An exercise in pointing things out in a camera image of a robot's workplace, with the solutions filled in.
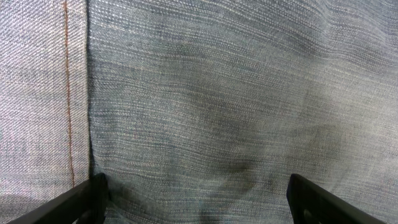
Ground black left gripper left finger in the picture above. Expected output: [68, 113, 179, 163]
[9, 173, 109, 224]

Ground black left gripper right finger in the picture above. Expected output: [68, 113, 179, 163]
[286, 174, 385, 224]

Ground light blue denim shorts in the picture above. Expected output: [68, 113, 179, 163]
[1, 0, 397, 223]

